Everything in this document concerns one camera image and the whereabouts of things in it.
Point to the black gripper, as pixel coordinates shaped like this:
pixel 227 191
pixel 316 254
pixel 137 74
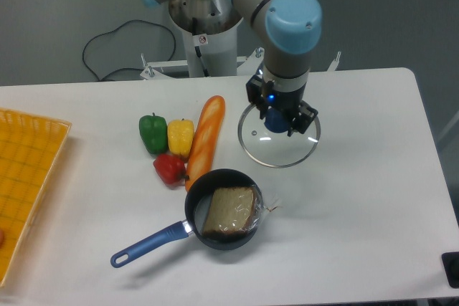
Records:
pixel 269 91

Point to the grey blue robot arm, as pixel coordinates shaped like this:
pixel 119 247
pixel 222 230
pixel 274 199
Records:
pixel 289 31

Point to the red toy bell pepper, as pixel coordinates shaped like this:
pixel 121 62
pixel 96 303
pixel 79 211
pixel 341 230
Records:
pixel 170 169

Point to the yellow plastic basket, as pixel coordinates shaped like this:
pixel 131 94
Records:
pixel 30 147

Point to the toy baguette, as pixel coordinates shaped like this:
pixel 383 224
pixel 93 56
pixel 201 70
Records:
pixel 205 139

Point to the glass pot lid blue knob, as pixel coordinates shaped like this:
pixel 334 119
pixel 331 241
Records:
pixel 275 149

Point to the black object table corner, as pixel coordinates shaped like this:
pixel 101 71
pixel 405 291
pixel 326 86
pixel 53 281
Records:
pixel 451 262

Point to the wrapped bread slice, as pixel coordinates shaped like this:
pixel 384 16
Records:
pixel 234 212

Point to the dark pot blue handle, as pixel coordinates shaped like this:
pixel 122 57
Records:
pixel 195 207

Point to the yellow toy bell pepper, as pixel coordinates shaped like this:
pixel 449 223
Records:
pixel 180 134

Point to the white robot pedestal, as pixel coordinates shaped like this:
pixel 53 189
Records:
pixel 211 44

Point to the green toy bell pepper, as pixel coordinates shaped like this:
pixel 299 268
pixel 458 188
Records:
pixel 153 132

